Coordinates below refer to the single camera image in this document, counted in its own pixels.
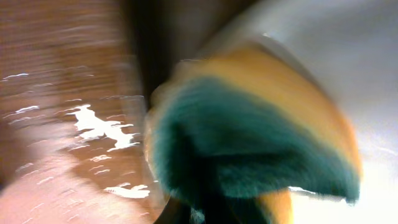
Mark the large brown serving tray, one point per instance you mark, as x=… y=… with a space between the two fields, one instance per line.
x=163 y=32

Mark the green yellow sponge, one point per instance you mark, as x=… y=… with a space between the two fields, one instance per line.
x=228 y=136

